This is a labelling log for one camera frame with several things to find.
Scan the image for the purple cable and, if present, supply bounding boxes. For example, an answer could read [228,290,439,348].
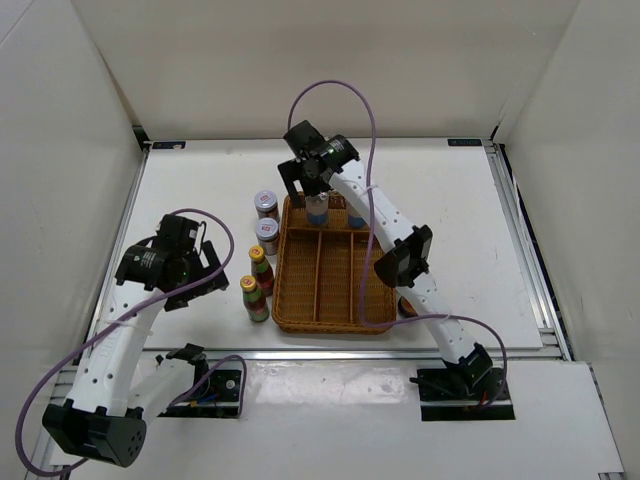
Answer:
[287,79,507,410]
[14,208,249,475]

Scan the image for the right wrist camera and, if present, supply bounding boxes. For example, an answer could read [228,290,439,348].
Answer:
[283,120,325,158]

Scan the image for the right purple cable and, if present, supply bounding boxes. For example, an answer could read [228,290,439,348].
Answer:
[287,79,507,410]

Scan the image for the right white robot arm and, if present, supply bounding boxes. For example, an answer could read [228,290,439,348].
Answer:
[278,123,493,400]

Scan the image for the purple lid jar near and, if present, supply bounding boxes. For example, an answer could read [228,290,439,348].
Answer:
[255,217,280,256]

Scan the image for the silver lid spice jar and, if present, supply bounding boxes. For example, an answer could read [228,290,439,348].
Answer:
[346,200,368,230]
[305,196,329,227]

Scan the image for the sauce bottle yellow cap near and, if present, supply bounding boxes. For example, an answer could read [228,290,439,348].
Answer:
[240,275,270,323]

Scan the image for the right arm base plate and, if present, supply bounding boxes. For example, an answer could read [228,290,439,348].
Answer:
[409,367,516,422]

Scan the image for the sauce bottle yellow cap far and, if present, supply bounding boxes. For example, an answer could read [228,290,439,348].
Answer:
[249,245,275,297]

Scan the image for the sauce bottle yellow cap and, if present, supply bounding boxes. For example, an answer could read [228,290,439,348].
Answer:
[240,275,270,323]
[249,245,275,297]

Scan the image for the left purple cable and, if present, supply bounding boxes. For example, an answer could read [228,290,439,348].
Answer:
[14,208,249,475]

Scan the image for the red lid chili jar near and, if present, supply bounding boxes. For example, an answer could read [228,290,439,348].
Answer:
[398,297,417,318]

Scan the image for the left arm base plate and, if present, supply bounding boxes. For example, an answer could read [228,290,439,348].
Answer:
[159,369,244,419]

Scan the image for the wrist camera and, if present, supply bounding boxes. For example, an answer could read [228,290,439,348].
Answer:
[152,214,201,251]
[283,120,325,158]

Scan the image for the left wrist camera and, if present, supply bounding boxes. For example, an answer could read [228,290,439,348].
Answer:
[152,214,201,251]

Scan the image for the woven wicker divided basket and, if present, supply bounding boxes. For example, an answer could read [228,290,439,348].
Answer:
[272,193,397,335]

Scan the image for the purple lid jar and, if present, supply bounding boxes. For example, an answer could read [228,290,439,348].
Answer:
[255,217,280,256]
[254,190,280,222]

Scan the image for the aluminium table rail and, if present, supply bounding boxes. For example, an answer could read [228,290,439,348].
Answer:
[134,347,566,362]

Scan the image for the purple lid jar far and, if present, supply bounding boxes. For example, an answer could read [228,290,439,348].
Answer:
[254,190,280,222]

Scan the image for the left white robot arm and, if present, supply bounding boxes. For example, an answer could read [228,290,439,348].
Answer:
[42,237,229,467]

